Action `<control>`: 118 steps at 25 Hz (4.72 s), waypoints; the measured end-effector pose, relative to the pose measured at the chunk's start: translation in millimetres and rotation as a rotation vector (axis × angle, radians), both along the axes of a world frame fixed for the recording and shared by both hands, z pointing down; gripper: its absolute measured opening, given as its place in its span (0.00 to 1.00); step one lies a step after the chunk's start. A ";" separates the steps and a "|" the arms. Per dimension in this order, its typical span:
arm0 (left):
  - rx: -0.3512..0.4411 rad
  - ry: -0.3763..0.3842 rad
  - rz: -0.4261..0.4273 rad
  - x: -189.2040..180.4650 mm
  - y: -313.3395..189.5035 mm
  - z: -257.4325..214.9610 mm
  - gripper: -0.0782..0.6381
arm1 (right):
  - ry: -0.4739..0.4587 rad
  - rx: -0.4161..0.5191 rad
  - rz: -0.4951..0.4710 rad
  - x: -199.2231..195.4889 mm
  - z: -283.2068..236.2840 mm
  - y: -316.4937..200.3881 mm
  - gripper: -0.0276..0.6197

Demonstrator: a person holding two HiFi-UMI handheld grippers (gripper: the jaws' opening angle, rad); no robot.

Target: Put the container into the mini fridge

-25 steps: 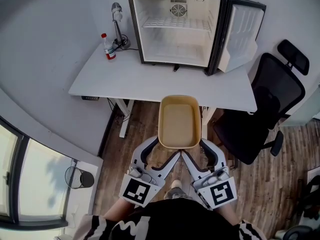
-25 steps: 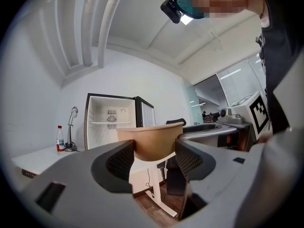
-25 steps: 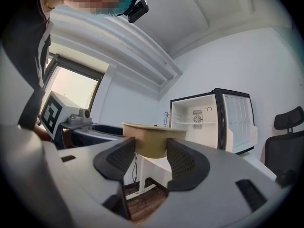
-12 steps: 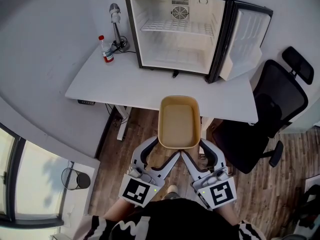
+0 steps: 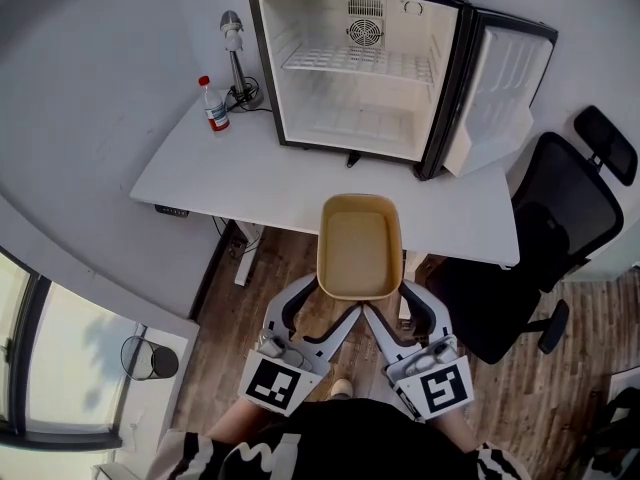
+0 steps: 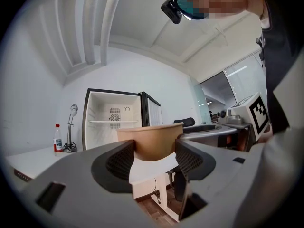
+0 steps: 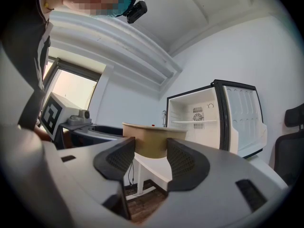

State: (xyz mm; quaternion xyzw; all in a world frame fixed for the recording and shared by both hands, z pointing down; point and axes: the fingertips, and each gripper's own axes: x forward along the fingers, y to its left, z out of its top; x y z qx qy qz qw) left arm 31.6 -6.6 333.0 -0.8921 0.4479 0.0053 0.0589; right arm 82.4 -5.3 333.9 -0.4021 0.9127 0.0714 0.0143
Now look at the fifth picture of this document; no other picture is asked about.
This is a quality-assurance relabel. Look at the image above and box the clear bottle with red cap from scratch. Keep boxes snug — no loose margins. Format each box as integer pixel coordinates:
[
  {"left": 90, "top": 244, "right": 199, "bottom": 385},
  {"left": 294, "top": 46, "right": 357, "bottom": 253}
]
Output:
[{"left": 197, "top": 75, "right": 232, "bottom": 137}]

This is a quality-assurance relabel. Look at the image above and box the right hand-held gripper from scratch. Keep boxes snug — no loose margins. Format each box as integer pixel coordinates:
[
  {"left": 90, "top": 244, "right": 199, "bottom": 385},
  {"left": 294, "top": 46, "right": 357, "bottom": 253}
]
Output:
[{"left": 363, "top": 278, "right": 475, "bottom": 422}]

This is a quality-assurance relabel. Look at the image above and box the tan paper bowl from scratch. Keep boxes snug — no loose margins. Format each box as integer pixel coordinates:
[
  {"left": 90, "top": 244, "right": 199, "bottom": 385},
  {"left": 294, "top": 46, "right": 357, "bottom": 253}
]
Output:
[{"left": 316, "top": 193, "right": 404, "bottom": 303}]

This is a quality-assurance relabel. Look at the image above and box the white wire fridge shelf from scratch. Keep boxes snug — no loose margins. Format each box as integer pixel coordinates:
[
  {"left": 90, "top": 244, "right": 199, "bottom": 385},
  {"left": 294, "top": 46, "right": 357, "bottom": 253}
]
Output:
[{"left": 280, "top": 42, "right": 435, "bottom": 88}]

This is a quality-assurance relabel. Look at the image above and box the black wire waste bin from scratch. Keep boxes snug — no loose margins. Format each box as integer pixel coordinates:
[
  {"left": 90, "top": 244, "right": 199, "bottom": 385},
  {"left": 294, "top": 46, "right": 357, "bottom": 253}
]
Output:
[{"left": 120, "top": 335, "right": 180, "bottom": 383}]

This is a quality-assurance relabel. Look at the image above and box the person's black white patterned top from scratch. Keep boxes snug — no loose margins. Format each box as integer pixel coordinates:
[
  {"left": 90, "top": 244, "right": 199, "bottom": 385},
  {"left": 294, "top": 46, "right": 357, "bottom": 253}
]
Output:
[{"left": 149, "top": 397, "right": 531, "bottom": 480}]

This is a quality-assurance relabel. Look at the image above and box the silver desk lamp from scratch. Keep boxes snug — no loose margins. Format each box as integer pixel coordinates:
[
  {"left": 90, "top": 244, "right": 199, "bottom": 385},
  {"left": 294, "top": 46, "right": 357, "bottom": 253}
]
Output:
[{"left": 219, "top": 10, "right": 265, "bottom": 113}]

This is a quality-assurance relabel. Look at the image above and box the black power cable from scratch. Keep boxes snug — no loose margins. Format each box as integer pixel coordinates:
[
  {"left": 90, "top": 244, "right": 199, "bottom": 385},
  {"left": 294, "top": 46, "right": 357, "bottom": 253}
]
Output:
[{"left": 212, "top": 215, "right": 261, "bottom": 259}]

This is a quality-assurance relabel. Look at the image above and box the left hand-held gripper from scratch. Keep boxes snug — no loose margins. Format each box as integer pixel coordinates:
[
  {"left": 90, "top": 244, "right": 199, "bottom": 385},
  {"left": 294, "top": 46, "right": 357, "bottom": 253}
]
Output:
[{"left": 237, "top": 272, "right": 362, "bottom": 418}]

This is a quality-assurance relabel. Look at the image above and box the black mesh office chair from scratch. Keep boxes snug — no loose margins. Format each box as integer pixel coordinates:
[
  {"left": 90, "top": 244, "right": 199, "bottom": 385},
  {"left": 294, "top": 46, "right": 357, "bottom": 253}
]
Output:
[{"left": 427, "top": 105, "right": 639, "bottom": 366}]

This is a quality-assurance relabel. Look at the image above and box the white mini fridge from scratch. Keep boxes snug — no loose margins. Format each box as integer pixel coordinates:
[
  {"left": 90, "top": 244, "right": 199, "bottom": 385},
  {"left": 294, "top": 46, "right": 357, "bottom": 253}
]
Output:
[{"left": 246, "top": 0, "right": 560, "bottom": 182}]

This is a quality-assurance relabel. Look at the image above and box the black lamp cable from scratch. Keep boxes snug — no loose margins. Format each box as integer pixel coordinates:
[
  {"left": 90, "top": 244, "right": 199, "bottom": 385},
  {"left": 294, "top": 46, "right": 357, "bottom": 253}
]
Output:
[{"left": 224, "top": 85, "right": 274, "bottom": 114}]

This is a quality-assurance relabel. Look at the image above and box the person's right forearm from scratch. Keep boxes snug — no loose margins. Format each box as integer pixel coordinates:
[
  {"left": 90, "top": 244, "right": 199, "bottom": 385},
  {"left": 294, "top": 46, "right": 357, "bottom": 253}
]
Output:
[{"left": 439, "top": 410, "right": 476, "bottom": 454}]

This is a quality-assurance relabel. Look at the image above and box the person's left forearm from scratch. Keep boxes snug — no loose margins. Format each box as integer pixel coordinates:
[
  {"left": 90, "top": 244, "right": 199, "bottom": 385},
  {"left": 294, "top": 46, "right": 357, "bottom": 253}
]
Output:
[{"left": 207, "top": 397, "right": 274, "bottom": 444}]

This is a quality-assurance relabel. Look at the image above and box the dark framed window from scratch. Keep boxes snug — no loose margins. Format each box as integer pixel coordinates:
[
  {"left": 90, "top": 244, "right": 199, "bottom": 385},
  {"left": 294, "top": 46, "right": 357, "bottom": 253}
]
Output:
[{"left": 0, "top": 247, "right": 124, "bottom": 452}]

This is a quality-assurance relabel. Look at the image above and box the white desk leg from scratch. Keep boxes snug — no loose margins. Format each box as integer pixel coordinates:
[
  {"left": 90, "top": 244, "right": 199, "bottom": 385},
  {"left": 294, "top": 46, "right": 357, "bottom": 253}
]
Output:
[
  {"left": 399, "top": 250, "right": 426, "bottom": 319},
  {"left": 233, "top": 221, "right": 265, "bottom": 287}
]

